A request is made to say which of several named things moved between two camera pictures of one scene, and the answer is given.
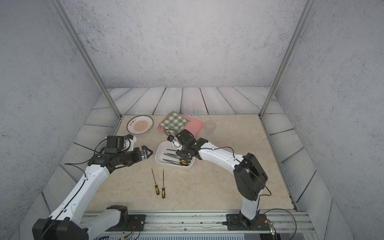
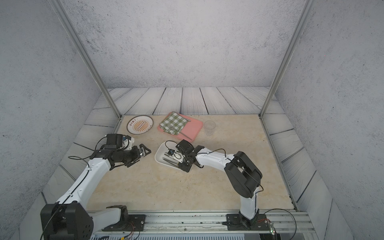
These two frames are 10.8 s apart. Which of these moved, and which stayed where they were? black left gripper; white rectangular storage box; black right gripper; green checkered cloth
Moved: black right gripper
Stayed: white rectangular storage box; black left gripper; green checkered cloth
